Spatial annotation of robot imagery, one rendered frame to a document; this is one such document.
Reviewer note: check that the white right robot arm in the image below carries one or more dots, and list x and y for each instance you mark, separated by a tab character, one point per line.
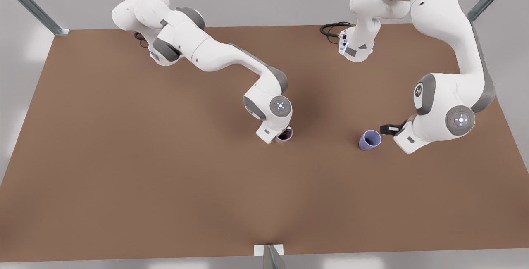
215	54

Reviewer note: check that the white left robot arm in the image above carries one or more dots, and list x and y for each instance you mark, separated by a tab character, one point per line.
446	108

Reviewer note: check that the pink cup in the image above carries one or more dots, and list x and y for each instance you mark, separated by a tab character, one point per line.
285	136

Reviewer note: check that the purple cup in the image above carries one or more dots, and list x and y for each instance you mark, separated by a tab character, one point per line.
369	140

